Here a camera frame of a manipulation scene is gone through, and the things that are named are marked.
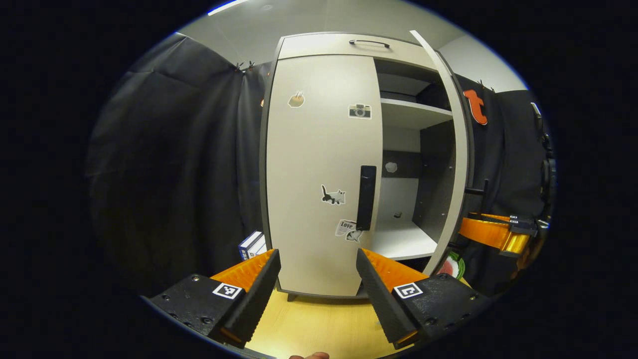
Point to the cabinet door with camera sticker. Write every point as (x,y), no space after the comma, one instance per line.
(309,174)

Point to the white double-door shoe cabinet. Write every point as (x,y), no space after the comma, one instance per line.
(309,46)

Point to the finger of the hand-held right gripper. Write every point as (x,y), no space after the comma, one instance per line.
(523,228)
(483,232)

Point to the watermelon print item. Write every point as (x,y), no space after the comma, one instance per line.
(452,267)

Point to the blue and white box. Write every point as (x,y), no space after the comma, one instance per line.
(251,245)

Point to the cabinet door with headphone sticker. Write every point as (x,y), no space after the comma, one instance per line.
(462,149)

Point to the thick white cabinet shelf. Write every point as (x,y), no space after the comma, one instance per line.
(408,114)

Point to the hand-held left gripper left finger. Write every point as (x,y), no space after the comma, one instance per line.
(254,304)

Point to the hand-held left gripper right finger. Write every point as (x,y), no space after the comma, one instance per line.
(381,301)

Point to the black cloth clip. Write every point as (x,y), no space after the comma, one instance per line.
(245,66)
(486,86)

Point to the white cabinet bottom shelf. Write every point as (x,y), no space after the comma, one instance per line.
(398,242)

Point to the black backdrop cloth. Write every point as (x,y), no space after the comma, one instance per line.
(174,149)
(508,149)

